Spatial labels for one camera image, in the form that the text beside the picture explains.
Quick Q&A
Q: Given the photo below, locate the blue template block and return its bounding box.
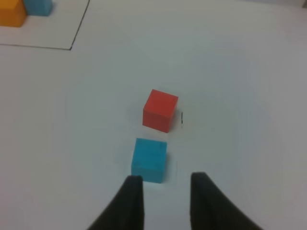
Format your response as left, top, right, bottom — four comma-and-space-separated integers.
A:
24, 0, 53, 16

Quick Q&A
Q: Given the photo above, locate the orange template block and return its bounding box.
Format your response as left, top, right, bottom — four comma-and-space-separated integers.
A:
0, 0, 27, 27

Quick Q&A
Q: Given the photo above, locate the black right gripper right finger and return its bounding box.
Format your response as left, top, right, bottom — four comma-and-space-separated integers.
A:
190, 172, 261, 230

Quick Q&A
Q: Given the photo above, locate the red block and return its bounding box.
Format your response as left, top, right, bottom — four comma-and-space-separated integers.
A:
142, 89, 178, 133

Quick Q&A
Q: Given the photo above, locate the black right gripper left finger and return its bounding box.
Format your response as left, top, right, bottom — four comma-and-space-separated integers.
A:
89, 175, 144, 230

